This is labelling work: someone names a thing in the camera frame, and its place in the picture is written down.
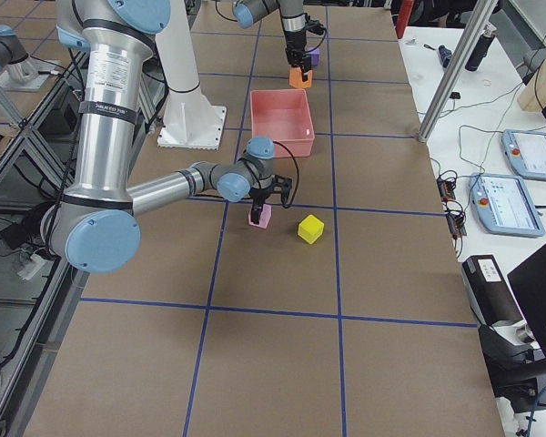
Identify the pink foam cube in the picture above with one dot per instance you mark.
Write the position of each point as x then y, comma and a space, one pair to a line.
264, 219

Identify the teach pendant tablet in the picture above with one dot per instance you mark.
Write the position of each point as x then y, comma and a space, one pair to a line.
526, 152
504, 206

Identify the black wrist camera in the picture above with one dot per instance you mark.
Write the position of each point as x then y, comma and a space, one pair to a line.
283, 187
315, 27

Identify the far teach pendant tablet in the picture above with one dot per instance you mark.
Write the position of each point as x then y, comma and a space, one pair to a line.
526, 152

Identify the orange foam cube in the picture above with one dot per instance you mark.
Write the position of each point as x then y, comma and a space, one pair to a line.
294, 79

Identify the pink plastic bin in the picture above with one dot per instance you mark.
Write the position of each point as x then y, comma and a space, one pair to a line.
283, 115

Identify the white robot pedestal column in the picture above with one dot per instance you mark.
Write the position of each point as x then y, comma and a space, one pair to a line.
189, 120

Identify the purple foam cube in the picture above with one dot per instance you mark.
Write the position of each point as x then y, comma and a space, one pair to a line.
314, 57

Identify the near teach pendant tablet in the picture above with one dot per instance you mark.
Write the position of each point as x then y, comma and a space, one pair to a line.
504, 206

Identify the yellow foam cube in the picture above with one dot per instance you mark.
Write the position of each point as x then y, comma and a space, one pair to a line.
310, 229

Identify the black label printer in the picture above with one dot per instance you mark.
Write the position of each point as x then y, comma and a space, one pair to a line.
490, 296

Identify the aluminium frame post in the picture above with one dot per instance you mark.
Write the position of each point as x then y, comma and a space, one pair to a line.
468, 40

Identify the black monitor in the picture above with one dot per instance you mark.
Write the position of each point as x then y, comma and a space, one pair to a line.
528, 284

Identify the black water bottle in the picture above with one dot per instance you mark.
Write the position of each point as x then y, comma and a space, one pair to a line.
480, 50

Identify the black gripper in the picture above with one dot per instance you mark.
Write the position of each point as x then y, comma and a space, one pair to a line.
260, 196
295, 44

